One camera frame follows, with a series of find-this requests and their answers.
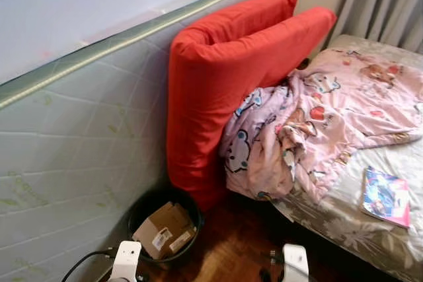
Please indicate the pale green quilted mattress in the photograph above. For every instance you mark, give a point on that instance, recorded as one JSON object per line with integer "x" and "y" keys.
{"x": 79, "y": 150}

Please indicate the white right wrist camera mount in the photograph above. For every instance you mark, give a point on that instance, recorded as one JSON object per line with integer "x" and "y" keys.
{"x": 295, "y": 265}

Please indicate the pink cartoon print blanket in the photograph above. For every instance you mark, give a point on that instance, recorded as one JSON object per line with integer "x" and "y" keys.
{"x": 330, "y": 117}

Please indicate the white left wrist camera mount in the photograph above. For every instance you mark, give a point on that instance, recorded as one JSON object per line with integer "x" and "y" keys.
{"x": 125, "y": 262}

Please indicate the colourful comic book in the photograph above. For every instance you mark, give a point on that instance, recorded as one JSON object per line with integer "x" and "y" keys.
{"x": 386, "y": 196}

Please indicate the black round waste bin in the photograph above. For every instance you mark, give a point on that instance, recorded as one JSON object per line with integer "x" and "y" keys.
{"x": 139, "y": 216}

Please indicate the grey pleated curtain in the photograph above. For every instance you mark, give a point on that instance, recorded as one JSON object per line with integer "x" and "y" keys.
{"x": 383, "y": 4}

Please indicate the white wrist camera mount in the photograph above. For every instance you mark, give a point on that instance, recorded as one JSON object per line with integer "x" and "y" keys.
{"x": 295, "y": 265}
{"x": 125, "y": 262}

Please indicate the bed with grey floral sheet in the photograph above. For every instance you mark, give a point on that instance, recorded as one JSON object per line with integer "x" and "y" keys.
{"x": 370, "y": 242}

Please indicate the large red cushion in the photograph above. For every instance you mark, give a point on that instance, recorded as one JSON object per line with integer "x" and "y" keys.
{"x": 211, "y": 97}

